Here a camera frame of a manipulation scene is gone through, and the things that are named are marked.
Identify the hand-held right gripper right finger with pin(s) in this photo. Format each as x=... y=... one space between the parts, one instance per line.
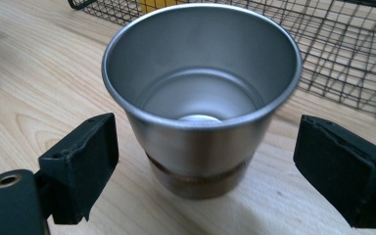
x=342 y=169

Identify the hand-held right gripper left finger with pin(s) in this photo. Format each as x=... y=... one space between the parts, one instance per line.
x=81 y=169

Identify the steel cup with brown base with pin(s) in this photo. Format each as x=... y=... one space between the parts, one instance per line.
x=202 y=98

